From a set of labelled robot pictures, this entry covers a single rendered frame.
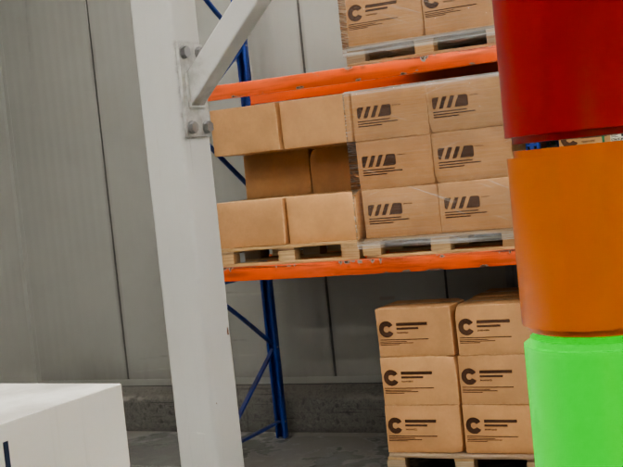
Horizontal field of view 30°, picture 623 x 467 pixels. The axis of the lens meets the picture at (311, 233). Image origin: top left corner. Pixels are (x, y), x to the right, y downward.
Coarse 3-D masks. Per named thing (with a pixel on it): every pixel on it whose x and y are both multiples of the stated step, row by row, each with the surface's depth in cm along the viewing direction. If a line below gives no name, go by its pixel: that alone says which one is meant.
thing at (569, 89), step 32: (512, 0) 32; (544, 0) 32; (576, 0) 31; (608, 0) 31; (512, 32) 32; (544, 32) 32; (576, 32) 31; (608, 32) 31; (512, 64) 33; (544, 64) 32; (576, 64) 31; (608, 64) 31; (512, 96) 33; (544, 96) 32; (576, 96) 31; (608, 96) 31; (512, 128) 33; (544, 128) 32; (576, 128) 31; (608, 128) 31
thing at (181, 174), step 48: (144, 0) 285; (192, 0) 290; (144, 48) 286; (144, 96) 288; (192, 144) 286; (192, 192) 285; (192, 240) 285; (192, 288) 286; (192, 336) 288; (192, 384) 289; (192, 432) 290; (240, 432) 297
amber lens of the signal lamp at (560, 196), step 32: (512, 160) 33; (544, 160) 32; (576, 160) 32; (608, 160) 31; (512, 192) 34; (544, 192) 32; (576, 192) 32; (608, 192) 31; (544, 224) 32; (576, 224) 32; (608, 224) 31; (544, 256) 32; (576, 256) 32; (608, 256) 31; (544, 288) 33; (576, 288) 32; (608, 288) 32; (544, 320) 33; (576, 320) 32; (608, 320) 32
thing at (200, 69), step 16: (240, 0) 275; (256, 0) 273; (224, 16) 278; (240, 16) 275; (256, 16) 277; (224, 32) 278; (240, 32) 278; (176, 48) 283; (192, 48) 288; (208, 48) 281; (224, 48) 278; (192, 64) 284; (208, 64) 281; (224, 64) 283; (192, 80) 284; (208, 80) 282; (192, 96) 284; (208, 96) 288; (192, 112) 286; (208, 112) 292; (192, 128) 283; (208, 128) 289
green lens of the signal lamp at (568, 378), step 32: (544, 352) 33; (576, 352) 32; (608, 352) 32; (544, 384) 33; (576, 384) 32; (608, 384) 32; (544, 416) 33; (576, 416) 32; (608, 416) 32; (544, 448) 33; (576, 448) 32; (608, 448) 32
